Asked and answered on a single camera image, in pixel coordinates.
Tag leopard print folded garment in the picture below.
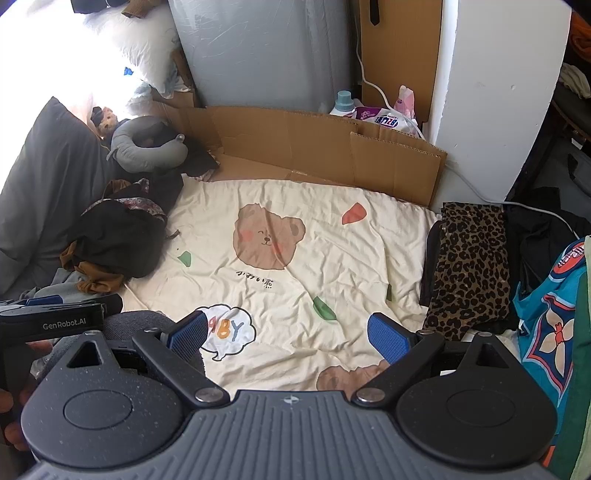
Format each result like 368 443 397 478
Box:
424 202 518 341

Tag brown cardboard sheet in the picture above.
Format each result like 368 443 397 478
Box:
150 102 447 207

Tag detergent bottle teal cap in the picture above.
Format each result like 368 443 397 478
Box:
329 90 356 118

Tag black folded garment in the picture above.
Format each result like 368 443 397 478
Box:
419 220 443 307

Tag grey plastic wrapped mattress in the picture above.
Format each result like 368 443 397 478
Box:
169 0 353 113

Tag small teddy bear toy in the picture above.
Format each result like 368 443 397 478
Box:
90 106 127 139

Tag white plastic bag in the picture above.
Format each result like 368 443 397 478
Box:
84 2 180 97

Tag brown t-shirt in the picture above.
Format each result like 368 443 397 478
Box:
60 241 124 294

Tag dark grey pillow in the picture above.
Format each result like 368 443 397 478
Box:
1 98 114 299

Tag purple white refill pouch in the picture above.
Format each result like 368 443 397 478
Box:
353 85 424 139

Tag light blue jeans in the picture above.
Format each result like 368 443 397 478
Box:
17 268 97 303

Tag teal patterned garment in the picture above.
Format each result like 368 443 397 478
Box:
513 238 587 428

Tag cream bear print bedsheet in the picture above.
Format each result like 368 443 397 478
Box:
121 178 437 392

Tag black garment under pillow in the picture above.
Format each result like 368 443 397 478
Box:
133 130 218 177

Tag black shorts with bear lining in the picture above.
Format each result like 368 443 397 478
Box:
67 172 183 279

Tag person's left hand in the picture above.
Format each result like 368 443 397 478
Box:
1 354 38 452

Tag grey neck pillow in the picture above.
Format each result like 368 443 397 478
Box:
107 116 188 173

